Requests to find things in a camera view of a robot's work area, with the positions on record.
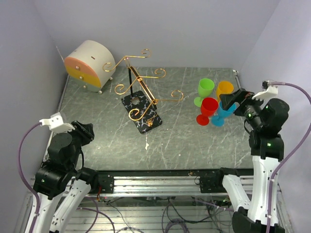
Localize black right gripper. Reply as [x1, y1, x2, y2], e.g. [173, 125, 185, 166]
[220, 87, 268, 129]

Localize orange plastic wine glass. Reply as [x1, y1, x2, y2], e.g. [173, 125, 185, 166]
[216, 81, 234, 102]

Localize red plastic wine glass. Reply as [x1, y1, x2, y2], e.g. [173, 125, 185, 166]
[196, 97, 219, 126]

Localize blue plastic wine glass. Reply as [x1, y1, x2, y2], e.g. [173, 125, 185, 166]
[211, 101, 236, 127]

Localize green plastic wine glass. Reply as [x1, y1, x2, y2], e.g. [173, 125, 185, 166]
[194, 78, 215, 107]

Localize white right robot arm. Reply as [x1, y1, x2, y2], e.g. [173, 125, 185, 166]
[214, 88, 290, 233]

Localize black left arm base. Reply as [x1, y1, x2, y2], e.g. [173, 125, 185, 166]
[79, 167, 114, 194]

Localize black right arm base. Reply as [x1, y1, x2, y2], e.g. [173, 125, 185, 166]
[194, 169, 226, 194]

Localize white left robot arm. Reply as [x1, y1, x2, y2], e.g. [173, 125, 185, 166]
[25, 121, 99, 233]

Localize round pastel drawer box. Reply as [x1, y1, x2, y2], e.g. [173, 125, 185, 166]
[64, 40, 116, 93]

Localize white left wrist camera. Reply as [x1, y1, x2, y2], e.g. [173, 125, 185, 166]
[39, 112, 75, 134]

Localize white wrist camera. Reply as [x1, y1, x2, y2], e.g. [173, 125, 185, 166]
[252, 80, 278, 101]
[39, 112, 75, 134]

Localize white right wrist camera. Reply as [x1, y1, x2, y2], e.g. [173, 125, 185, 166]
[252, 80, 278, 101]

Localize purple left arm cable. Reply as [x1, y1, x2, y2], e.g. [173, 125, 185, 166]
[18, 122, 43, 219]

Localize gold wire glass rack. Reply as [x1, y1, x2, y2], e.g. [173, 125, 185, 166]
[102, 49, 184, 134]

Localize aluminium frame rail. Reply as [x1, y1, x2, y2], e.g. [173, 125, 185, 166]
[24, 174, 282, 198]

